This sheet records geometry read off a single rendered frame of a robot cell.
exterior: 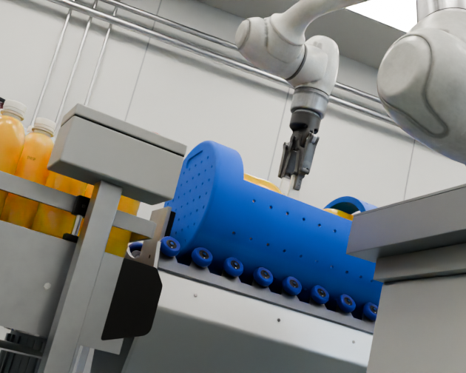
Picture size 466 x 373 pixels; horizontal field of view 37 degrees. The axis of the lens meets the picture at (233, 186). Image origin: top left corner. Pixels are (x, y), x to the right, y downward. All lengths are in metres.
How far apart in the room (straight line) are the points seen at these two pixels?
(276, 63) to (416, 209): 0.72
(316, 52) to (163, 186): 0.72
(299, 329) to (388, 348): 0.39
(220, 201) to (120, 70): 3.82
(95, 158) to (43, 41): 4.10
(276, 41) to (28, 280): 0.82
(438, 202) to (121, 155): 0.50
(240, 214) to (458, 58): 0.61
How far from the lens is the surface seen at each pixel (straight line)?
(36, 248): 1.20
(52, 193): 1.24
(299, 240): 1.51
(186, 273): 1.40
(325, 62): 1.75
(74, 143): 1.12
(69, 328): 1.13
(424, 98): 1.02
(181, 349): 1.40
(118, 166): 1.14
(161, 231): 1.46
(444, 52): 1.03
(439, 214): 1.02
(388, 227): 1.14
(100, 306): 1.23
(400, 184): 5.72
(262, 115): 5.35
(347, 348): 1.58
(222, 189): 1.42
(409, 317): 1.12
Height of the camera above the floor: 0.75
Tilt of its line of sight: 15 degrees up
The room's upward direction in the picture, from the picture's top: 14 degrees clockwise
